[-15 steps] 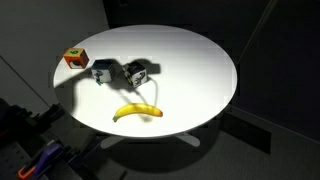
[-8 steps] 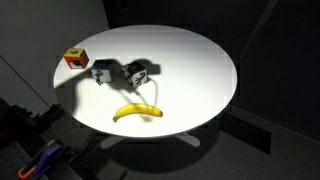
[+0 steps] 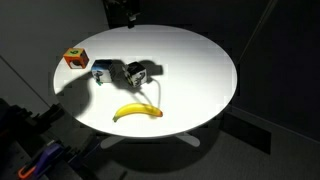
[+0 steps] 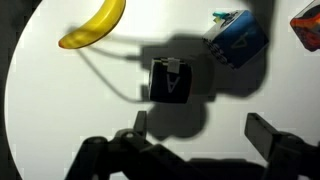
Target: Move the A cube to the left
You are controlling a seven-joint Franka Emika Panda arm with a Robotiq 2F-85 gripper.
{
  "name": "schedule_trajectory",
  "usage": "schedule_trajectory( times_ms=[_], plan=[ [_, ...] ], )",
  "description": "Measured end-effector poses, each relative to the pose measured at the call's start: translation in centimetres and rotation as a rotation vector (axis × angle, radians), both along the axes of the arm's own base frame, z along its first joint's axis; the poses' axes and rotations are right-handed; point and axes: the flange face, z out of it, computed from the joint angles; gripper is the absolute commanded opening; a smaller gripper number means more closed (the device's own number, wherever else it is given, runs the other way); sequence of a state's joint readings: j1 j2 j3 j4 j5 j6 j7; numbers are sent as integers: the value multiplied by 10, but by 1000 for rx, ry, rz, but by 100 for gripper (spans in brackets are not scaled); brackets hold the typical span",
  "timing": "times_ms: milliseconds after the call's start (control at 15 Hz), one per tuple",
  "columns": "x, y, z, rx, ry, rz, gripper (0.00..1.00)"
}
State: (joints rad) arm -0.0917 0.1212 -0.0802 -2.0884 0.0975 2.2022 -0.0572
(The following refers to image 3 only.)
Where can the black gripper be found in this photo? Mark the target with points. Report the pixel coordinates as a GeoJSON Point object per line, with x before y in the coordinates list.
{"type": "Point", "coordinates": [121, 8]}

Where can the black white green patterned cube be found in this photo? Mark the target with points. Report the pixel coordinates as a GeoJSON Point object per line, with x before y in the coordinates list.
{"type": "Point", "coordinates": [135, 75]}

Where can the blue top patterned cube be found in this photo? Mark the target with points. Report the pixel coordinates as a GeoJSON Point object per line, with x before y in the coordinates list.
{"type": "Point", "coordinates": [102, 71]}

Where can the orange cube with green number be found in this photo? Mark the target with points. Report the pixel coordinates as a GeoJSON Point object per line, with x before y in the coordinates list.
{"type": "Point", "coordinates": [76, 59]}

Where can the yellow banana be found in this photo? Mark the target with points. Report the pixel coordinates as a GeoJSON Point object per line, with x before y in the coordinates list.
{"type": "Point", "coordinates": [138, 109]}

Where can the white table base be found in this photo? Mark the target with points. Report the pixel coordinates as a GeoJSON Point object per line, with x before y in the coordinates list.
{"type": "Point", "coordinates": [190, 139]}

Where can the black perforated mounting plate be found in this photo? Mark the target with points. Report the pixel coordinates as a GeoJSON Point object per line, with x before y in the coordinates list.
{"type": "Point", "coordinates": [8, 160]}

